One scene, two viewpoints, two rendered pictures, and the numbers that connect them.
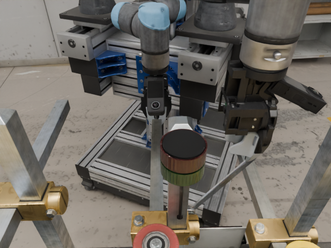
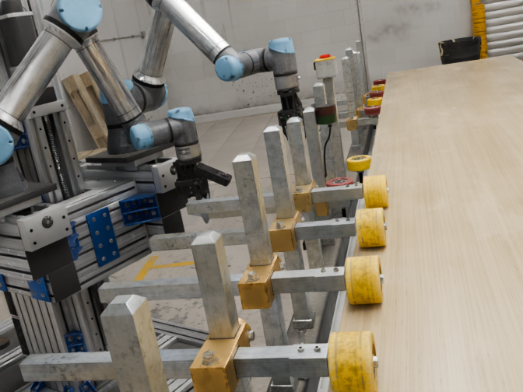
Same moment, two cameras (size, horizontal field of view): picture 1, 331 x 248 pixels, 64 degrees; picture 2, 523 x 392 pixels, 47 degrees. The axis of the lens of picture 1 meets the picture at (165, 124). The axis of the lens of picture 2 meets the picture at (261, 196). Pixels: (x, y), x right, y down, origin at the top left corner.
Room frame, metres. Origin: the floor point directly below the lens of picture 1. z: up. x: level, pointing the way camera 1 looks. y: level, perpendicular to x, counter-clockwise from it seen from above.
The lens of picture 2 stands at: (-0.04, 1.71, 1.39)
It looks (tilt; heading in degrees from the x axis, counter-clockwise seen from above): 16 degrees down; 287
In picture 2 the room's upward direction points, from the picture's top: 10 degrees counter-clockwise
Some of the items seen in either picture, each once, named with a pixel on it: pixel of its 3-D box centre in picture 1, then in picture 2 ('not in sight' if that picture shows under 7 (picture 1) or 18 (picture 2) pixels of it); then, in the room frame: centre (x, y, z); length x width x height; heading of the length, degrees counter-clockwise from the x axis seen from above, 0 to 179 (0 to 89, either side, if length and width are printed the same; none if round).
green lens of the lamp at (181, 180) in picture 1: (182, 163); (327, 118); (0.25, -0.02, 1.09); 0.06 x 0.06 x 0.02
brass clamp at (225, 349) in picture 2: not in sight; (224, 355); (0.27, 1.00, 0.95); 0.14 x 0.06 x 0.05; 91
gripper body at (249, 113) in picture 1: (250, 96); (290, 108); (0.38, -0.14, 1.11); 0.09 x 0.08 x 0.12; 91
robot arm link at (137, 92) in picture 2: not in sight; (120, 101); (0.97, -0.18, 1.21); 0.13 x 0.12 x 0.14; 75
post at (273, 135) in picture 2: not in sight; (289, 231); (0.28, 0.48, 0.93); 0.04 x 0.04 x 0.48; 1
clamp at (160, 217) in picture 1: (165, 229); (322, 201); (0.29, 0.00, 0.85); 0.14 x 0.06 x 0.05; 91
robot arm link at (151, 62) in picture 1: (154, 57); (187, 152); (0.67, 0.03, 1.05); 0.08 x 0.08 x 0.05
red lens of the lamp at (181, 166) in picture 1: (183, 149); (325, 110); (0.25, -0.02, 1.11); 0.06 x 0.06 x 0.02
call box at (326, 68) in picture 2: not in sight; (326, 68); (0.31, -0.53, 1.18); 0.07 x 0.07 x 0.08; 1
